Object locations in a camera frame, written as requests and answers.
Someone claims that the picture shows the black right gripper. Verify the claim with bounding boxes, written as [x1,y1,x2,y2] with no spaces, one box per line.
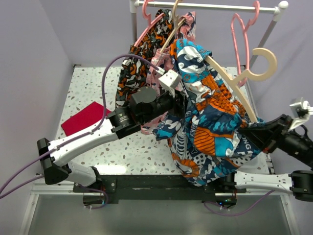
[236,111,313,167]

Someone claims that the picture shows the blue orange patterned shorts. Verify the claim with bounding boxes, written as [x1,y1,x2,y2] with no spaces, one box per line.
[153,39,260,187]

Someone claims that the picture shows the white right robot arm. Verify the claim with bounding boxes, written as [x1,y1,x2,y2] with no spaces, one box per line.
[218,115,313,202]

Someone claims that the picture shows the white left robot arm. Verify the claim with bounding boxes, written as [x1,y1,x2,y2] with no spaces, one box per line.
[37,87,186,192]

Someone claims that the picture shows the empty pink hanger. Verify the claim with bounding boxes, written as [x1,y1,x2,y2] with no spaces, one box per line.
[230,0,260,76]

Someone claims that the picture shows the pink patterned shorts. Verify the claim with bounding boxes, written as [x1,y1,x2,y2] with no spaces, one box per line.
[140,11,197,136]

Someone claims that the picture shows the wooden hanger with shorts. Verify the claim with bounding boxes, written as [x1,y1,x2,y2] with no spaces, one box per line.
[160,0,185,53]

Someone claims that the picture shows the pink hanger left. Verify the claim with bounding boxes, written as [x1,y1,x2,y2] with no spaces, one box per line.
[134,0,164,47]

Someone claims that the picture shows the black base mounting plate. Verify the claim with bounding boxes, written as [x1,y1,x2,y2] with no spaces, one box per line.
[73,174,246,206]

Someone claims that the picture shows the red folded cloth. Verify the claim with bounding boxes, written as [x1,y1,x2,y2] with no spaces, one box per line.
[61,101,104,136]

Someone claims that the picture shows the white clothes rack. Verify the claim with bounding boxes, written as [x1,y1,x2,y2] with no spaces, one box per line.
[129,0,289,71]

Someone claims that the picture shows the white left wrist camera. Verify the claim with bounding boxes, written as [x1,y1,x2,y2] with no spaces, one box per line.
[158,70,182,97]

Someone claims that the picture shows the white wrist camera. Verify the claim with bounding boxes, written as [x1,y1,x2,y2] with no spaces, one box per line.
[289,97,313,131]
[158,70,182,97]

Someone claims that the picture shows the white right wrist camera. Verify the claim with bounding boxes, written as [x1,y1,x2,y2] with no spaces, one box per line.
[289,97,313,131]

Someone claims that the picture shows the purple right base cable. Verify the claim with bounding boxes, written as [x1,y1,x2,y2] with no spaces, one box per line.
[203,189,276,217]

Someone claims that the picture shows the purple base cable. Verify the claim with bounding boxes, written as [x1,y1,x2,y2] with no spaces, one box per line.
[203,189,276,217]
[83,186,110,210]

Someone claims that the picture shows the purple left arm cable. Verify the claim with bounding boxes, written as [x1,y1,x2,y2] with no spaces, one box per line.
[0,53,163,199]

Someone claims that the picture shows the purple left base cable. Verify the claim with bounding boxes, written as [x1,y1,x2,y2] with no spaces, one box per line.
[83,186,110,210]

